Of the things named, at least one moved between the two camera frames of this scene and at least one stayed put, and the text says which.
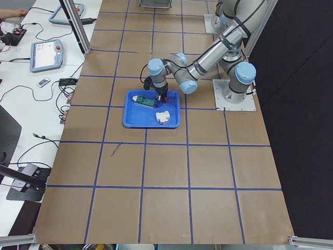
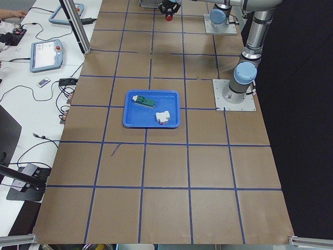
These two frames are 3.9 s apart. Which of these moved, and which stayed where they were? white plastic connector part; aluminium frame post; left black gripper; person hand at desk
Moved: left black gripper
Stayed: aluminium frame post; person hand at desk; white plastic connector part
